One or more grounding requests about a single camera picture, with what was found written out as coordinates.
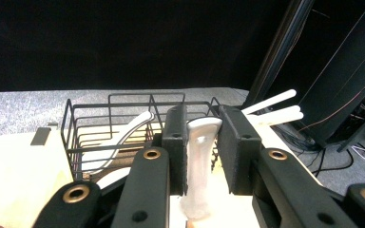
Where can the white bowl with dark rim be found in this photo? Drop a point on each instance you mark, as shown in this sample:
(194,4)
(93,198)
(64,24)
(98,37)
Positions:
(114,177)

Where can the black curtain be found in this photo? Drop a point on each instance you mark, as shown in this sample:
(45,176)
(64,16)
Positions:
(107,41)

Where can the white chopstick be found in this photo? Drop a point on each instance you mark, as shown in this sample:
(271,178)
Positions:
(278,112)
(285,119)
(272,100)

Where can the black metal stand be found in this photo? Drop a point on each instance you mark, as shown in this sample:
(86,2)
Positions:
(275,63)

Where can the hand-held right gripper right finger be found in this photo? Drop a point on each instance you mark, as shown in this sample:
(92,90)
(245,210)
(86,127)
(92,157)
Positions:
(239,148)

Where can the white ceramic spoon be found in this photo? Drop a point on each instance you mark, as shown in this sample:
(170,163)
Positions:
(123,134)
(199,164)

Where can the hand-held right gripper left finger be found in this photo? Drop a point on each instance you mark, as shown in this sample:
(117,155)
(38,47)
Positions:
(175,142)

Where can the grey tape piece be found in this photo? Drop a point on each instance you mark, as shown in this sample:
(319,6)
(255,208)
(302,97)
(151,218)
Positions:
(41,136)

